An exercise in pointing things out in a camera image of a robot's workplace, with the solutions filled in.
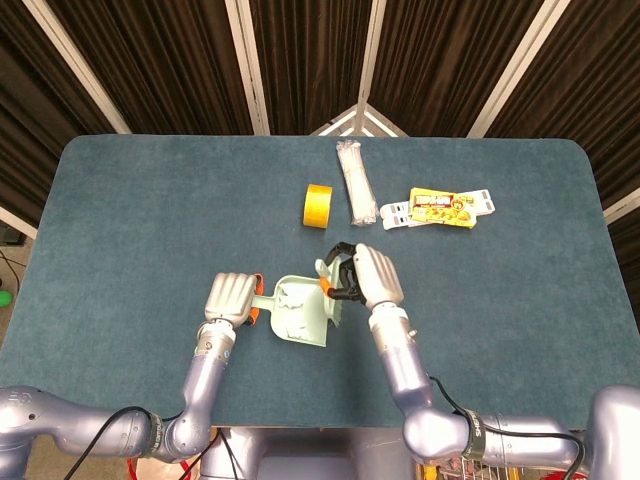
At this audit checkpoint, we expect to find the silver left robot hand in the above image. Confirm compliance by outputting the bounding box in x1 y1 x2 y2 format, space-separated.
203 272 266 329

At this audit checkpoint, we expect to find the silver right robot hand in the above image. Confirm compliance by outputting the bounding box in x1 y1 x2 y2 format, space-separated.
322 241 405 314

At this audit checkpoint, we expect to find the mint green hand brush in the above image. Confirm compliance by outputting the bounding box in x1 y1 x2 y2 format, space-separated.
313 257 346 329

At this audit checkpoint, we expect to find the mint green plastic dustpan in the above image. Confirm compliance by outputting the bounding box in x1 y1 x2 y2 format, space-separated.
248 273 334 349

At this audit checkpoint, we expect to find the yellow packing tape roll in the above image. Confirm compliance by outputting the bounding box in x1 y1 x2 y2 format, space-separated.
303 183 335 230

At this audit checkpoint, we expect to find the yellow snack package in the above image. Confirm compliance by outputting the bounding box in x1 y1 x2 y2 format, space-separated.
379 188 499 231

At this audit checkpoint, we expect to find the yellow printed food box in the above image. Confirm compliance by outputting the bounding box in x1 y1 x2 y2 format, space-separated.
408 187 478 231

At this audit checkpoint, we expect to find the clear bag of white straws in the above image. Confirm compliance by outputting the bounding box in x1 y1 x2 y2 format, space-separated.
335 140 379 229

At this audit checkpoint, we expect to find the blue felt table cover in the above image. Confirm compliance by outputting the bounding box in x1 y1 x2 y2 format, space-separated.
0 133 640 430

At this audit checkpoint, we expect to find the silver robot torso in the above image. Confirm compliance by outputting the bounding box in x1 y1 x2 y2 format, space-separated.
199 427 416 480

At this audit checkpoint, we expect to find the dark brown curtain panel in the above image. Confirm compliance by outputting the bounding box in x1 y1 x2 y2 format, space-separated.
487 0 640 211
249 0 374 135
372 0 544 137
0 0 119 226
47 0 254 135

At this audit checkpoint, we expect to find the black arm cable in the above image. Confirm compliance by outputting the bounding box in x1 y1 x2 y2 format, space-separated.
428 376 587 475
64 405 181 480

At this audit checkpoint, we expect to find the black printed arm strap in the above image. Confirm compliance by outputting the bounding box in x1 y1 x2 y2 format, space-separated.
462 409 489 459
144 412 169 454

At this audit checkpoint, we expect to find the metal wire shopping cart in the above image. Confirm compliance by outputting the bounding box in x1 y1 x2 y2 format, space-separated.
414 457 506 480

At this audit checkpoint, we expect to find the white partition frame post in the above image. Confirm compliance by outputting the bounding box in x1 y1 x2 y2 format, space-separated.
602 189 640 226
0 204 39 240
22 0 132 135
309 0 409 138
224 0 271 136
467 0 571 139

